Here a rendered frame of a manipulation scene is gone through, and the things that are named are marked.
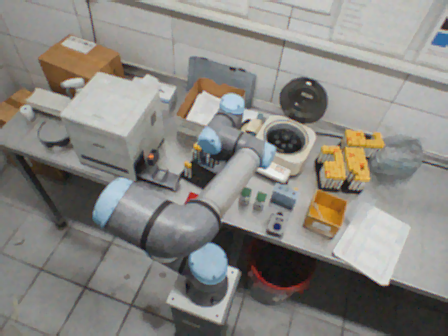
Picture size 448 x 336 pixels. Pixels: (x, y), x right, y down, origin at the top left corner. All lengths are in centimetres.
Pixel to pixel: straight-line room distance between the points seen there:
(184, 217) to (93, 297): 165
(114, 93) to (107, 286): 125
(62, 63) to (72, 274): 123
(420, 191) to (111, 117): 136
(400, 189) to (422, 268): 37
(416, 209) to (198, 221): 120
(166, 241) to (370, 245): 100
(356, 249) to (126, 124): 100
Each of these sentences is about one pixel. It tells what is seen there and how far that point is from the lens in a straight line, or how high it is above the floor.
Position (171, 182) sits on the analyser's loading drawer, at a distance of 149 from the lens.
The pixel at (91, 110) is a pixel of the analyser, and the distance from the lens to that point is 144.
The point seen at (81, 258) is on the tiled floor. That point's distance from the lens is 243.
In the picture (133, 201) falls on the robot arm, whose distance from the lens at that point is 74.
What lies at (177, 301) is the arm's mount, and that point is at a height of 90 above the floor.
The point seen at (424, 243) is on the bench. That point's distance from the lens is 167.
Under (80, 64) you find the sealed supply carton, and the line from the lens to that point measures 186.
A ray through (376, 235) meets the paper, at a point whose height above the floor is 89.
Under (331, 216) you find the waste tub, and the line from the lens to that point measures 155.
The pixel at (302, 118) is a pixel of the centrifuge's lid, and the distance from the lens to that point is 170.
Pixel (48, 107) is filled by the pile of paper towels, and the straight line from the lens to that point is 189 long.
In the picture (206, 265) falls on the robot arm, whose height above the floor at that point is 113.
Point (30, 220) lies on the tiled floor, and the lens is 267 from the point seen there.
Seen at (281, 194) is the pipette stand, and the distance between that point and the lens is 144.
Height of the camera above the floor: 216
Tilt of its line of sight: 54 degrees down
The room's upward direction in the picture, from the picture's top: 7 degrees clockwise
